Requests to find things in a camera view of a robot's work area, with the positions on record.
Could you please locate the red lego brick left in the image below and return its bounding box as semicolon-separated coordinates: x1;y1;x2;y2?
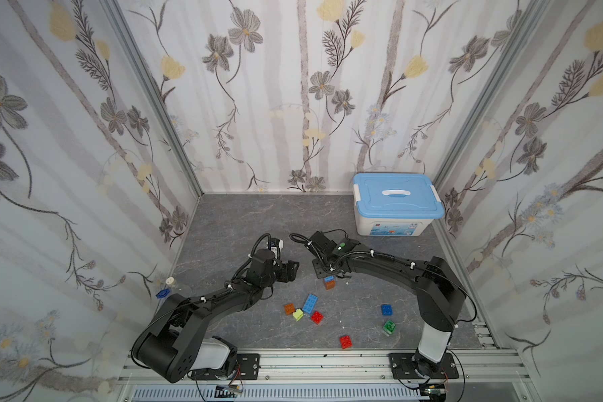
311;311;324;325

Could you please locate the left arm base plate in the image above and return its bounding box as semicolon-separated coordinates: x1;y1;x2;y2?
189;353;261;381

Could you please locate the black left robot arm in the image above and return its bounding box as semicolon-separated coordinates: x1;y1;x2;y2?
131;233;300;384

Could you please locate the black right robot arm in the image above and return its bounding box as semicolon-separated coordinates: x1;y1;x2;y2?
289;231;469;379

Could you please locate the brown-orange lego brick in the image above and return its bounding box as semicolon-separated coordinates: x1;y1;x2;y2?
284;303;295;315

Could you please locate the light blue long lego brick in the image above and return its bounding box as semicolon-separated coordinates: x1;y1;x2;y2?
303;294;318;314

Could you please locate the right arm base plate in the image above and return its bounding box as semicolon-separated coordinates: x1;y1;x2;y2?
388;352;460;382

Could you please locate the white perforated cable tray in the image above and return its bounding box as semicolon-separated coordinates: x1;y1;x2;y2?
127;384;429;401

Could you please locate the clear bottle white cap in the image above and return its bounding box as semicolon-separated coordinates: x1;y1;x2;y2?
165;276;179;293

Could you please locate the lime green lego brick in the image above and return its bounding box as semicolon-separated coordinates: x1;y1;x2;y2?
292;309;305;322

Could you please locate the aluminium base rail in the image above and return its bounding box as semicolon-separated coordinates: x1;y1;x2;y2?
115;348;529;388

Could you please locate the red lego brick front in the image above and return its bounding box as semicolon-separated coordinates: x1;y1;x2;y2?
339;335;353;350

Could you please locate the clear bottle blue cap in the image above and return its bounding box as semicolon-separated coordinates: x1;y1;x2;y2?
155;288;172;300

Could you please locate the blue small lego brick right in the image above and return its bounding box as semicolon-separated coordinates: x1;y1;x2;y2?
380;304;393;317

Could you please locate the red lego brick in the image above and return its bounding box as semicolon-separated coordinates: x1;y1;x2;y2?
311;311;324;325
339;335;353;350

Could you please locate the blue lid storage box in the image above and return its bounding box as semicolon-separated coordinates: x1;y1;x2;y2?
353;173;445;237

